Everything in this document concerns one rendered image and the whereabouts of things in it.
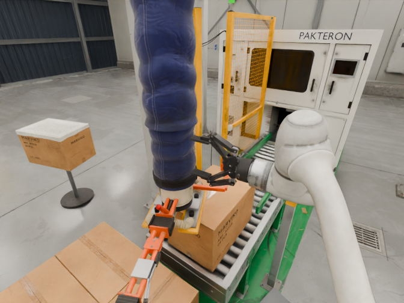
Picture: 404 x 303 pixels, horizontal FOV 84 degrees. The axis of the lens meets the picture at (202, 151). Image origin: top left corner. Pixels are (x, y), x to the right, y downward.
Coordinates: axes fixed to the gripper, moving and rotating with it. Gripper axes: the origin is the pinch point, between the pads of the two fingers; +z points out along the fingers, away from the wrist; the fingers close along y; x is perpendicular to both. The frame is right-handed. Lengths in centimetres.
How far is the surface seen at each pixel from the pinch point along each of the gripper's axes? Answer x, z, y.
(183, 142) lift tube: 14.4, 14.8, 4.7
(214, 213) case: 37, 9, 63
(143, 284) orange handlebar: -29.0, 3.6, 36.2
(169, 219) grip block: -1.6, 13.1, 35.4
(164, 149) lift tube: 8.8, 20.9, 7.0
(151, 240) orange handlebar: -14.2, 12.4, 35.7
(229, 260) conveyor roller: 39, -3, 103
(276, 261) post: 70, -32, 124
